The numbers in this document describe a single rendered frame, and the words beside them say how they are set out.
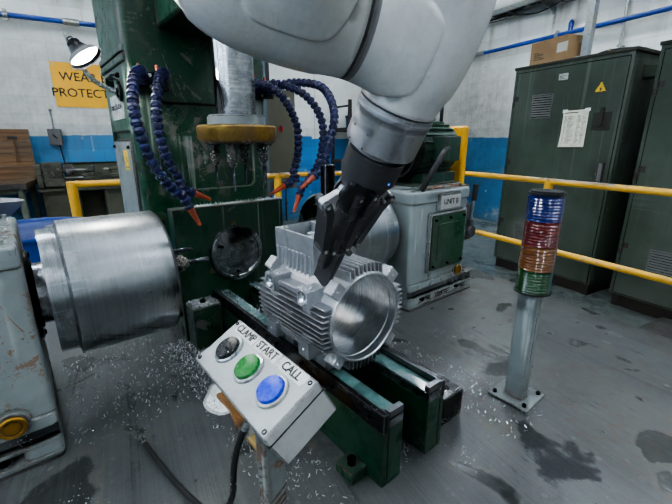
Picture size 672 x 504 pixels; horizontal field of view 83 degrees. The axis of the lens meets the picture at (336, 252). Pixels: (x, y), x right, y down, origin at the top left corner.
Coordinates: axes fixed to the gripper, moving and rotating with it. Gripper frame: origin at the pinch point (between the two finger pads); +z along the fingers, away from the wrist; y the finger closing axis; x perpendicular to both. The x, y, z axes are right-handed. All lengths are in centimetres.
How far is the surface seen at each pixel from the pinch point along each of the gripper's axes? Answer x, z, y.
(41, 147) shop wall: -485, 270, 11
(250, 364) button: 11.9, -2.1, 19.3
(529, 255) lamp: 14.3, -7.0, -33.1
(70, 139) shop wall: -485, 259, -20
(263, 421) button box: 18.4, -3.5, 21.4
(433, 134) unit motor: -37, -2, -65
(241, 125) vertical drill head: -39.9, -1.8, -3.1
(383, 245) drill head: -17.5, 20.7, -39.1
